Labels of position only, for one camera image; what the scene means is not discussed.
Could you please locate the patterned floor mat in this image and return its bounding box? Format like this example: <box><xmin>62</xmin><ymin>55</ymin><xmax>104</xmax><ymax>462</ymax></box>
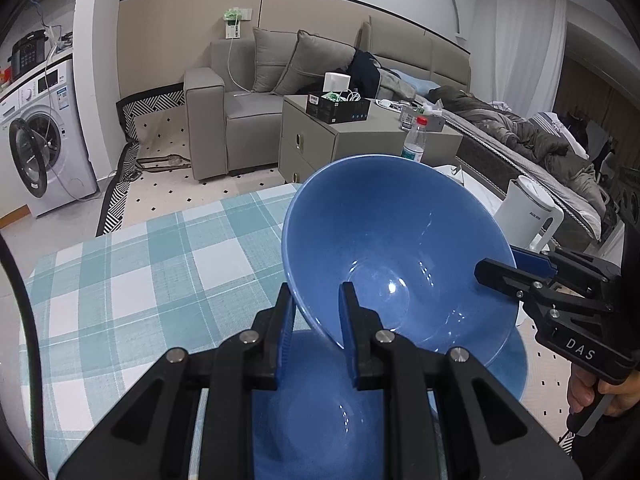
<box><xmin>96</xmin><ymin>82</ymin><xmax>284</xmax><ymax>235</ymax></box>

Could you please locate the teal checkered tablecloth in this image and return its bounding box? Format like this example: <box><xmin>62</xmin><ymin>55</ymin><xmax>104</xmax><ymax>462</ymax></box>
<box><xmin>26</xmin><ymin>184</ymin><xmax>296</xmax><ymax>474</ymax></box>

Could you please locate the grey cabinet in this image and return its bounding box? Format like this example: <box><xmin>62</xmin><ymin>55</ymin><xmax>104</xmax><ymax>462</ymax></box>
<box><xmin>276</xmin><ymin>93</ymin><xmax>464</xmax><ymax>184</ymax></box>

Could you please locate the large dark blue bowl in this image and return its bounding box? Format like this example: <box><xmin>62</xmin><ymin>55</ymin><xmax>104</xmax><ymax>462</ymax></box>
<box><xmin>249</xmin><ymin>328</ymin><xmax>528</xmax><ymax>480</ymax></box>

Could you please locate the grey sofa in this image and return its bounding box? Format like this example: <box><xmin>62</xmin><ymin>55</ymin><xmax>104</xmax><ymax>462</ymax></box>
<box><xmin>183</xmin><ymin>16</ymin><xmax>471</xmax><ymax>181</ymax></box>

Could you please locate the black organizer box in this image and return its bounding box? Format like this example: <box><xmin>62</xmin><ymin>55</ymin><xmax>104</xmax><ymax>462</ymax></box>
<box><xmin>306</xmin><ymin>92</ymin><xmax>371</xmax><ymax>125</ymax></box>

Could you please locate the plastic water bottle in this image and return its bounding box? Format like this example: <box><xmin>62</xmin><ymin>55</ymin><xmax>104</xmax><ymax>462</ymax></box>
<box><xmin>401</xmin><ymin>116</ymin><xmax>428</xmax><ymax>162</ymax></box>

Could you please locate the grey blanket on bed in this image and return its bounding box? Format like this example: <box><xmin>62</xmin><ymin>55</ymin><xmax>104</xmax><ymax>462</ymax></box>
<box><xmin>426</xmin><ymin>86</ymin><xmax>606</xmax><ymax>240</ymax></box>

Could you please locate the white electric kettle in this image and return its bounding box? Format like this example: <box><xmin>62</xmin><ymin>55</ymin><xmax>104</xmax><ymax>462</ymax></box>
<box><xmin>494</xmin><ymin>176</ymin><xmax>564</xmax><ymax>252</ymax></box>

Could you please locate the person's right hand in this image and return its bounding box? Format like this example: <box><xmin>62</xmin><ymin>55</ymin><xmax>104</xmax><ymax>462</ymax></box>
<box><xmin>566</xmin><ymin>358</ymin><xmax>640</xmax><ymax>417</ymax></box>

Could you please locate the white washing machine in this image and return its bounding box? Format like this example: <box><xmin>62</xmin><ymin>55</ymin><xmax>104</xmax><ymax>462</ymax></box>
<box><xmin>1</xmin><ymin>54</ymin><xmax>99</xmax><ymax>217</ymax></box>

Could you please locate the black pressure cooker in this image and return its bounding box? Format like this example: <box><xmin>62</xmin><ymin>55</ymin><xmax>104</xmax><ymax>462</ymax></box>
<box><xmin>10</xmin><ymin>29</ymin><xmax>48</xmax><ymax>81</ymax></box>

